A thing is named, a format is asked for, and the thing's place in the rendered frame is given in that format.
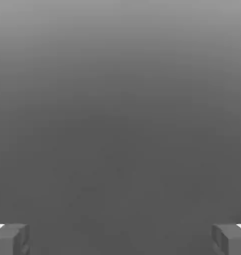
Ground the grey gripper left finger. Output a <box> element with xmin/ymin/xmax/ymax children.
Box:
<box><xmin>0</xmin><ymin>223</ymin><xmax>30</xmax><ymax>255</ymax></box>

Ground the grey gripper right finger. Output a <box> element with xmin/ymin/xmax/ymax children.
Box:
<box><xmin>211</xmin><ymin>223</ymin><xmax>241</xmax><ymax>255</ymax></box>

